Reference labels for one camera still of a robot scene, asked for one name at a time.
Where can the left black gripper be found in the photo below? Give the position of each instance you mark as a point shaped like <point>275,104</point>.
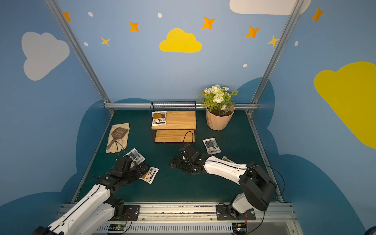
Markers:
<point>138,170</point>

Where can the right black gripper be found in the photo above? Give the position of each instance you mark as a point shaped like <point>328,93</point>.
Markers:
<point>184,162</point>

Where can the yellow coffee bag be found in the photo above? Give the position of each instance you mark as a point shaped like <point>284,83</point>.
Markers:
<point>224,158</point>
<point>158,118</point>
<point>150,175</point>

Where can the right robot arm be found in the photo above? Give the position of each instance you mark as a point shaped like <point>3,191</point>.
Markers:
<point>257,186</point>

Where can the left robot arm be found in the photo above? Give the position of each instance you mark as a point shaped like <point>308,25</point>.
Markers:
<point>99,205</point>

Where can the grey coffee bag left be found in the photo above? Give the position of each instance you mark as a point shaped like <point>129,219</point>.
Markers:
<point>136,157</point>

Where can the grey coffee bag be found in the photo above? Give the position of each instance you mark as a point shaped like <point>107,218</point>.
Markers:
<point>211,146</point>
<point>136,157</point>

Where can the grey coffee bag right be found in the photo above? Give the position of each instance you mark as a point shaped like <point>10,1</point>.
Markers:
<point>211,146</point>

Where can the wooden two-tier shelf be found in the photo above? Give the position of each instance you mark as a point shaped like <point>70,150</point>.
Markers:
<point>180,122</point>

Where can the brown slotted scoop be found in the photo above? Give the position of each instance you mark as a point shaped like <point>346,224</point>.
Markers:
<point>117,134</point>

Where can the left controller board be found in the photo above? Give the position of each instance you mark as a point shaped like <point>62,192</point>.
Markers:
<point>116,228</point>

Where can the controller board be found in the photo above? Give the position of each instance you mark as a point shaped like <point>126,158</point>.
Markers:
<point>239,228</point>
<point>116,228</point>

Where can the potted white flower plant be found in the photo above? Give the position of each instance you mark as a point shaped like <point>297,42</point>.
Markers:
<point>219,105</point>

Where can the right controller board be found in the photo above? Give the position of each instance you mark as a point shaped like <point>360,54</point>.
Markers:
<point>239,228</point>

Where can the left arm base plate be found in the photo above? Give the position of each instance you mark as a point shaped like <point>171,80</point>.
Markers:
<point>130,212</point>

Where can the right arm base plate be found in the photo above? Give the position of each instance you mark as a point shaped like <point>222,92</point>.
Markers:
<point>227,212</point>

